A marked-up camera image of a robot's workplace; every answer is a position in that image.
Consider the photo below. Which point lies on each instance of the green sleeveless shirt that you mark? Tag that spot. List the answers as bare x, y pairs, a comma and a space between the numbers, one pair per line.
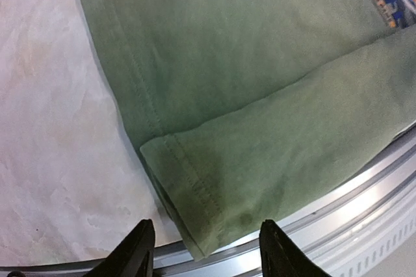
243, 110

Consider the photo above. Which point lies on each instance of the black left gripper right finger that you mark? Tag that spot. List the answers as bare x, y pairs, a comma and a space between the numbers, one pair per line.
280, 256

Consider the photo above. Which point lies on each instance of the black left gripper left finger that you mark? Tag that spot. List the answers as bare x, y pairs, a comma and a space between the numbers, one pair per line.
133, 256

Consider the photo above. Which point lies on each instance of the aluminium front rail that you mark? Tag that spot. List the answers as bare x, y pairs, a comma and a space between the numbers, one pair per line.
346, 233

